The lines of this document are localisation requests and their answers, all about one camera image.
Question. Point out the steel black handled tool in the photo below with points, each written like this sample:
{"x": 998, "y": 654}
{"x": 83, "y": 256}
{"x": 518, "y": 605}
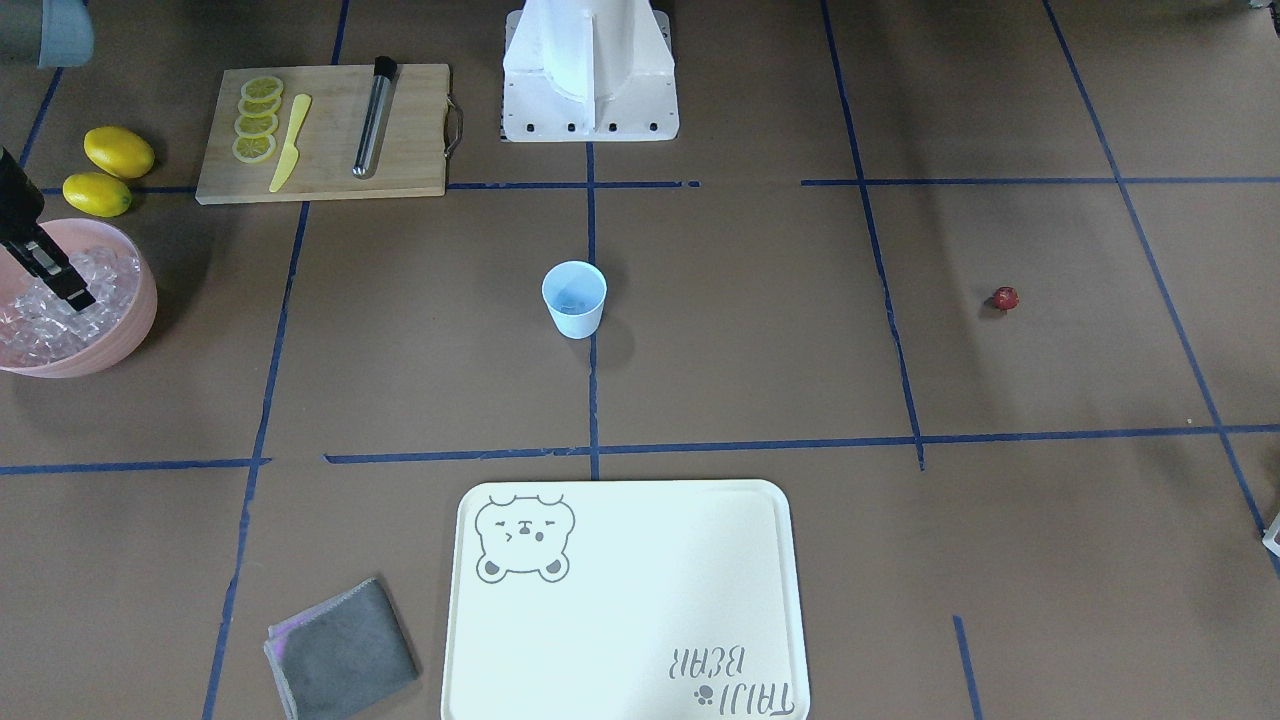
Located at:
{"x": 384, "y": 72}

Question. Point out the pink bowl of ice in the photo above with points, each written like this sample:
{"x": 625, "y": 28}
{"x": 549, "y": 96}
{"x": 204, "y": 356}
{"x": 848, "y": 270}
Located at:
{"x": 43, "y": 336}

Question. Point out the white camera pole base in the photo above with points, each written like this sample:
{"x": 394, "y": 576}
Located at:
{"x": 588, "y": 71}

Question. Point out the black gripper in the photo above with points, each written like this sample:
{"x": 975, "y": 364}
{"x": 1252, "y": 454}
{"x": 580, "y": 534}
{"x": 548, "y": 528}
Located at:
{"x": 17, "y": 203}

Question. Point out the yellow lemon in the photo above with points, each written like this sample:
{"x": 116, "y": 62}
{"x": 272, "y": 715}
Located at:
{"x": 119, "y": 152}
{"x": 97, "y": 194}

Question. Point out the light blue plastic cup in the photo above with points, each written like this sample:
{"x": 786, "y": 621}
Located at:
{"x": 575, "y": 294}

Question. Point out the grey folded cloth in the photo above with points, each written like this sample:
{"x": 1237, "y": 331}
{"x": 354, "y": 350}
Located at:
{"x": 341, "y": 656}

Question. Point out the cream bear serving tray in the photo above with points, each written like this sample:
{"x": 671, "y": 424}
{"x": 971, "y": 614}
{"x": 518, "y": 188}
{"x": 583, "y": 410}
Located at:
{"x": 625, "y": 599}

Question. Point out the red strawberry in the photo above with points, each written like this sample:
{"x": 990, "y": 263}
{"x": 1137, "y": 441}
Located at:
{"x": 1004, "y": 299}

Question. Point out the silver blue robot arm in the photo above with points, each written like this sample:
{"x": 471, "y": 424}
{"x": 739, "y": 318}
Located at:
{"x": 47, "y": 34}

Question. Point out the wooden cutting board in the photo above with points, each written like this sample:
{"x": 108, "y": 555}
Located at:
{"x": 412, "y": 156}

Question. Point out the yellow plastic knife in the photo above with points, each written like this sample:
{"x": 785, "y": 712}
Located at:
{"x": 289, "y": 153}

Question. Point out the lemon slice row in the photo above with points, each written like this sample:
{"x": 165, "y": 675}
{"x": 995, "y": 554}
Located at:
{"x": 257, "y": 118}

